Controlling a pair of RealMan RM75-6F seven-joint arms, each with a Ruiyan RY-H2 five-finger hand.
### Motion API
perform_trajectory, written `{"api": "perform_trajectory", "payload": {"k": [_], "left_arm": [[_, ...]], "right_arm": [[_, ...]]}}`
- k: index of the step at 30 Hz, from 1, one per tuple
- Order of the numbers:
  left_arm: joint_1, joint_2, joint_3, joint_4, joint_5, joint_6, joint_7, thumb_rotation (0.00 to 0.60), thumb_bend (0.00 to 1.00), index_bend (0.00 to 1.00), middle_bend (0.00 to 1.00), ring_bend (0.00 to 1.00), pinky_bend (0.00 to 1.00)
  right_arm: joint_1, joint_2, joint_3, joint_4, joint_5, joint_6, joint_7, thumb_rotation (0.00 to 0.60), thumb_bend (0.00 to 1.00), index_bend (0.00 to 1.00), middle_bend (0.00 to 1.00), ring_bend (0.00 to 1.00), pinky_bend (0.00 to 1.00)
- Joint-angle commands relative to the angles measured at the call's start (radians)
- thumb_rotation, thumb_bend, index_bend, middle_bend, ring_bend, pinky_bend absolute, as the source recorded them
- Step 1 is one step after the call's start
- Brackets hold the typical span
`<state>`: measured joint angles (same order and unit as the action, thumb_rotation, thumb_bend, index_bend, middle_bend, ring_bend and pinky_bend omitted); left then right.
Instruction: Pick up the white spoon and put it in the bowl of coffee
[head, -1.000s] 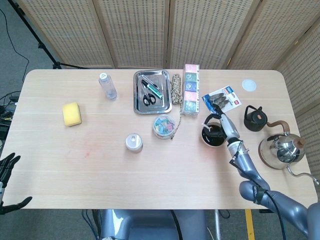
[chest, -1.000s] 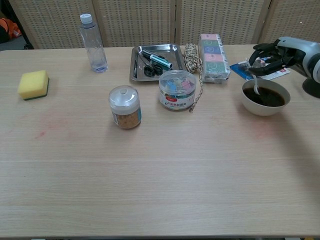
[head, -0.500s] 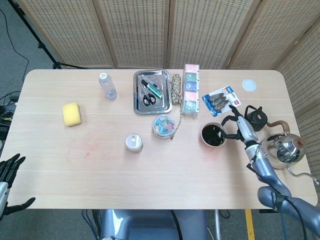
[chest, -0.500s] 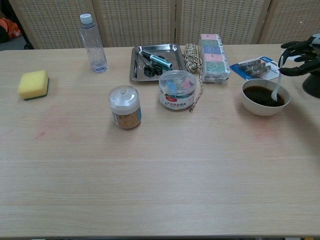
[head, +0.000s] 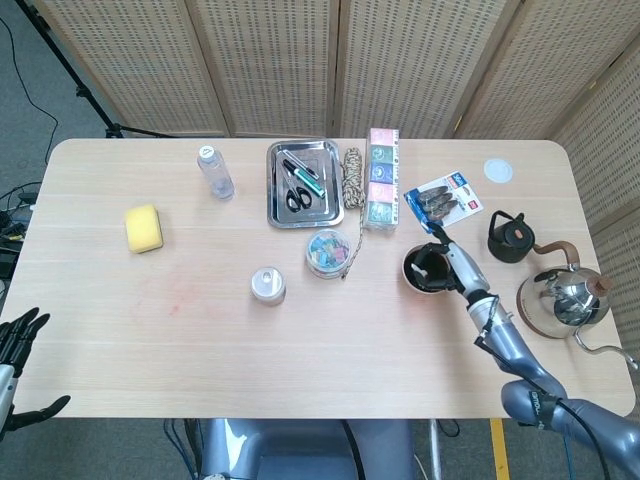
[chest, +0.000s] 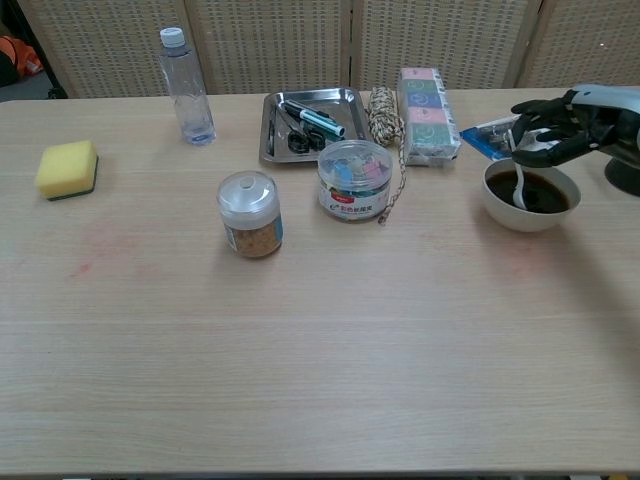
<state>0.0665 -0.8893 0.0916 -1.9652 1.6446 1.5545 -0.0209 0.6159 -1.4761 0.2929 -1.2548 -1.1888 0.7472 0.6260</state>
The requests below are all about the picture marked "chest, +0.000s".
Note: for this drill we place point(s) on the yellow green sponge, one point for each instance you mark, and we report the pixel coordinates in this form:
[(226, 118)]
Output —
[(65, 167)]

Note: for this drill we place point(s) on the stainless steel tray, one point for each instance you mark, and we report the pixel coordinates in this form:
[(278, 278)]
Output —
[(342, 102)]

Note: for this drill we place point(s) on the small black kettle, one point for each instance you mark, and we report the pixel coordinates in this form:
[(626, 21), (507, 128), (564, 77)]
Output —
[(622, 177)]

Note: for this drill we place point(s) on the white bowl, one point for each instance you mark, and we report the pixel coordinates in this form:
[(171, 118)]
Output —
[(525, 221)]

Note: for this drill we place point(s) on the clear tub of coloured clips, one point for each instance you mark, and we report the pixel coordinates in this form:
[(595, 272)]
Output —
[(355, 190)]

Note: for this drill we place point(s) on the black coffee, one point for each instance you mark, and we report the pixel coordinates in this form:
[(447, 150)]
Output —
[(547, 192)]

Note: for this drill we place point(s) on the orange object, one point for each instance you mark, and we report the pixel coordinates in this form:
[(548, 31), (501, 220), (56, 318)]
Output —
[(20, 55)]

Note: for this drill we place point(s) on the clear lidded spice jar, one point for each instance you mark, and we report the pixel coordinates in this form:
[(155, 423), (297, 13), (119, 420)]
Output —
[(250, 225)]

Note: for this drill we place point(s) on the green white marker pen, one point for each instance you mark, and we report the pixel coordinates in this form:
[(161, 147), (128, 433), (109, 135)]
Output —
[(320, 121)]

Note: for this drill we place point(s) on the clear plastic water bottle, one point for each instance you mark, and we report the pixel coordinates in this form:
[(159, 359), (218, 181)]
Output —
[(187, 100)]

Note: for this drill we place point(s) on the woven rattan folding screen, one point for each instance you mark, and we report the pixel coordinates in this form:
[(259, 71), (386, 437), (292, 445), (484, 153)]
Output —
[(275, 45)]

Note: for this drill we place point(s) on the black marker pen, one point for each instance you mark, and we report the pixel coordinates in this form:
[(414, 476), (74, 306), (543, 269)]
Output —
[(292, 106)]

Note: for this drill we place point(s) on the multicolour sponge pack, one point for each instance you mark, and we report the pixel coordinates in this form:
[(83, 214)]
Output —
[(427, 130)]

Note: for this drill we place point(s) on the black scissors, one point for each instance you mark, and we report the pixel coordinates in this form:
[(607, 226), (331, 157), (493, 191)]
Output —
[(300, 142)]

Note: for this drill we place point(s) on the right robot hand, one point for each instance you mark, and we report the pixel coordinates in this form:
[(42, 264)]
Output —
[(595, 120)]

